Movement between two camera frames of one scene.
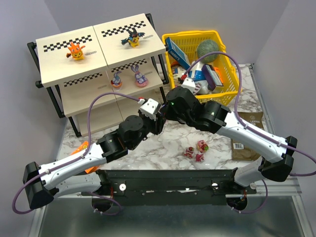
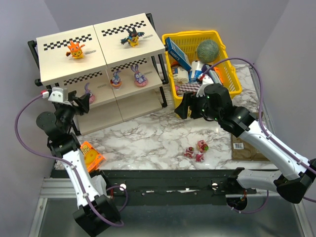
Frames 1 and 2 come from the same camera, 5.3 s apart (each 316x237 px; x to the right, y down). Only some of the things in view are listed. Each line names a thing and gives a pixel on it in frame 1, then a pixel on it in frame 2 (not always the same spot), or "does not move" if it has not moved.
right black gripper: (168, 111) -> (193, 108)
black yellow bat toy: (134, 39) does not move
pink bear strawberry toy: (202, 146) does not move
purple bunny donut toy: (140, 80) does not move
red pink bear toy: (189, 152) does not move
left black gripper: (155, 123) -> (74, 101)
